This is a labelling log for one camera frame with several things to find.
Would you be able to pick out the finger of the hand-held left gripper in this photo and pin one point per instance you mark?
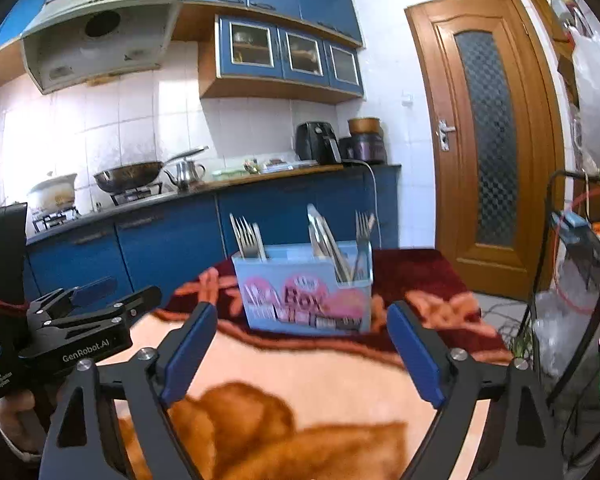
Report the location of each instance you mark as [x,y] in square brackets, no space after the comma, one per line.
[135,302]
[92,290]

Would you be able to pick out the wooden shelf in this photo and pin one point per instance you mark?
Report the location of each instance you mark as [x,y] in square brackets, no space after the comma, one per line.
[550,20]

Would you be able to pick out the small blue box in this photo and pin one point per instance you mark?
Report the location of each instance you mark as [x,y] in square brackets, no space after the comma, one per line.
[572,221]

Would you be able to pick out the green onions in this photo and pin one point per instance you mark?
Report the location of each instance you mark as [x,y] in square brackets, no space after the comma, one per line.
[521,342]

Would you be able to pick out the brown inner pot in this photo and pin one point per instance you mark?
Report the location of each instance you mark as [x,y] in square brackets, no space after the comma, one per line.
[364,125]

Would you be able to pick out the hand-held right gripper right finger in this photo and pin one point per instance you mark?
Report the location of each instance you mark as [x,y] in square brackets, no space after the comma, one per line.
[415,355]

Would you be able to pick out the white hanging plastic bag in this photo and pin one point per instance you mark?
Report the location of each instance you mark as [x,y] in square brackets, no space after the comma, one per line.
[597,85]

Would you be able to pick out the light blue utensil box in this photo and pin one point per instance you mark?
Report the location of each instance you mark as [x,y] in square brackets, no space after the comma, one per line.
[300,270]

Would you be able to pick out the dark rice cooker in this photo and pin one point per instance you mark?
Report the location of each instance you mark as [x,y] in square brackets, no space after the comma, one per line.
[365,147]

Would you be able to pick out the white cooking pot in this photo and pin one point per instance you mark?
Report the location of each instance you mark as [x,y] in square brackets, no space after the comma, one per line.
[52,192]

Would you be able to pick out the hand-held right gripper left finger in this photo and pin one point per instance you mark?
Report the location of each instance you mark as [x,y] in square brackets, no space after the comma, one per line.
[190,345]

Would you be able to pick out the dark wok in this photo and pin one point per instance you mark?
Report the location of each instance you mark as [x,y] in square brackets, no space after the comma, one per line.
[127,175]

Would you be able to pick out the clear plastic bag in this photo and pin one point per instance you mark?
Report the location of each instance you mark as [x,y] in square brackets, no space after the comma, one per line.
[565,320]

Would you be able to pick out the white wall socket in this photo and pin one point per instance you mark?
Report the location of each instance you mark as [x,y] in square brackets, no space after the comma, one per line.
[406,98]

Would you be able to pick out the wooden door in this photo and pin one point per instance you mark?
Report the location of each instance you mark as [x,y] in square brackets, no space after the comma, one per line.
[440,200]

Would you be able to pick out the gas stove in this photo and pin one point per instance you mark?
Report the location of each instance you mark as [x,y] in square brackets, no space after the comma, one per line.
[140,192]

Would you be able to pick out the black metal rack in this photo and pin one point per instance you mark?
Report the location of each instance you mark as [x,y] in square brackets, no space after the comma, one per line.
[542,270]

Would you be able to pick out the blue lower cabinets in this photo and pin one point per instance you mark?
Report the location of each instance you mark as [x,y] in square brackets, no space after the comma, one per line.
[170,240]

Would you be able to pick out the grey range hood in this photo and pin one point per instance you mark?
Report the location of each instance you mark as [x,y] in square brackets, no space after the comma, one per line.
[105,45]

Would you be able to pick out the black air fryer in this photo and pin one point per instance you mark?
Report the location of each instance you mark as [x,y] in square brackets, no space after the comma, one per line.
[312,142]

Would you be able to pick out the metal spatula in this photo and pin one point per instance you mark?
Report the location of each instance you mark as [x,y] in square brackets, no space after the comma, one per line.
[322,237]

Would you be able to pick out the person's left hand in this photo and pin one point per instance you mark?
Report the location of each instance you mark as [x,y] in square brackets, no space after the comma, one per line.
[12,410]

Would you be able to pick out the metal kettle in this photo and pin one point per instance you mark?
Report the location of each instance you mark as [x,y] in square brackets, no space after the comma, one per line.
[185,174]

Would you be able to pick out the printed red blanket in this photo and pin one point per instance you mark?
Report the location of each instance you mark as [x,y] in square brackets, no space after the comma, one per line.
[305,385]

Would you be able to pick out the blue glass-door cabinet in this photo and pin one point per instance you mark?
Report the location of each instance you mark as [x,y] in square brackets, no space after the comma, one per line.
[300,55]

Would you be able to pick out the plate of food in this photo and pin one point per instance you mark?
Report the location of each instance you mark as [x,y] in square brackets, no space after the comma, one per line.
[290,164]

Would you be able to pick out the small jar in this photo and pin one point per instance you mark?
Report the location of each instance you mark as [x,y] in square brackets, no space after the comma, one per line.
[251,166]

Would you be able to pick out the green tray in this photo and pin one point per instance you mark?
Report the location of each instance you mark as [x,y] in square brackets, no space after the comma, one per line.
[227,173]

